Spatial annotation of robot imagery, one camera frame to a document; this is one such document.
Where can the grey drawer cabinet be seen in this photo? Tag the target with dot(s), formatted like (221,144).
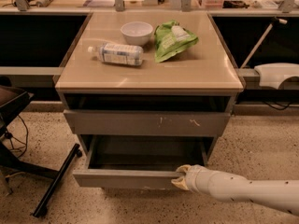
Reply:
(200,79)

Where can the white bowl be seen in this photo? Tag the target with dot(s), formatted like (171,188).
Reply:
(137,33)

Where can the clear plastic water bottle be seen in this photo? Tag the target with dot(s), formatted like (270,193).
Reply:
(118,54)

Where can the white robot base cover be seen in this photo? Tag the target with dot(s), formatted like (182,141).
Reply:
(274,74)

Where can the grey drawer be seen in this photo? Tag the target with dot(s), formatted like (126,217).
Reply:
(147,123)
(138,162)

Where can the green chip bag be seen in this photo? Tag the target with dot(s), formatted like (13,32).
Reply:
(171,39)

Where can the grey top drawer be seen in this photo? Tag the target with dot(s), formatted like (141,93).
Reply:
(147,123)

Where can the white stick with tip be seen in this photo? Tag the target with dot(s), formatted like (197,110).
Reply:
(274,21)

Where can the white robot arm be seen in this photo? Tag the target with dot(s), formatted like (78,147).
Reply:
(281,195)

